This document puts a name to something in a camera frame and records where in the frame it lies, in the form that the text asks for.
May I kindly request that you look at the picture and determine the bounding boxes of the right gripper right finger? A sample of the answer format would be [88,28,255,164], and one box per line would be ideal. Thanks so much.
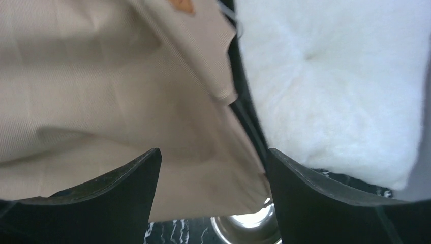
[266,148,430,243]

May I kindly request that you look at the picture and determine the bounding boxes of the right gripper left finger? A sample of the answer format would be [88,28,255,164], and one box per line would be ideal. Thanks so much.
[1,148,162,243]

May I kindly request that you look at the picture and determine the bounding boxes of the tan fabric pet tent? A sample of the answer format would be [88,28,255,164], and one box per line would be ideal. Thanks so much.
[1,1,270,221]

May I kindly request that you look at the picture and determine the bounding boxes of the white fluffy cushion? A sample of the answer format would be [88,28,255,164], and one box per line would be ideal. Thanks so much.
[235,1,430,190]

